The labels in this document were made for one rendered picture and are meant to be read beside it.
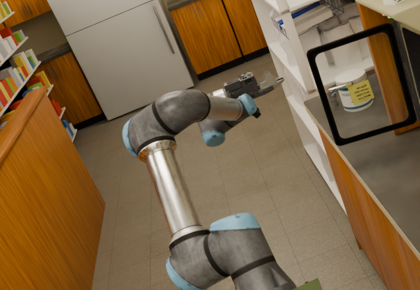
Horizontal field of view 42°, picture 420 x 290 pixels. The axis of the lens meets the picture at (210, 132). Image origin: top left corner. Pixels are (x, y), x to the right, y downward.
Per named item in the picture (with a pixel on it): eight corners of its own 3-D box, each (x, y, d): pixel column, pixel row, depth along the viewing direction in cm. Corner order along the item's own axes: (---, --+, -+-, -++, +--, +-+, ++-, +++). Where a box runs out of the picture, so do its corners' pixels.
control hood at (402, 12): (394, 13, 188) (386, -15, 184) (439, 32, 158) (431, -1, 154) (361, 26, 189) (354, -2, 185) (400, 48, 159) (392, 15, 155)
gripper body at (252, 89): (255, 75, 194) (224, 88, 195) (264, 96, 198) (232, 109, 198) (252, 69, 201) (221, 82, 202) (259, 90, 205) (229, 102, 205)
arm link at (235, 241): (261, 257, 127) (237, 204, 132) (216, 281, 132) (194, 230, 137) (282, 254, 138) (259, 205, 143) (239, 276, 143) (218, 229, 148)
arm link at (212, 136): (225, 128, 187) (215, 102, 193) (200, 145, 191) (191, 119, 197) (238, 134, 193) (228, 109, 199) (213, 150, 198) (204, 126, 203)
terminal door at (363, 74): (417, 122, 203) (392, 21, 187) (336, 147, 209) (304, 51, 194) (417, 122, 203) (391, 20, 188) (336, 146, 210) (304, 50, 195)
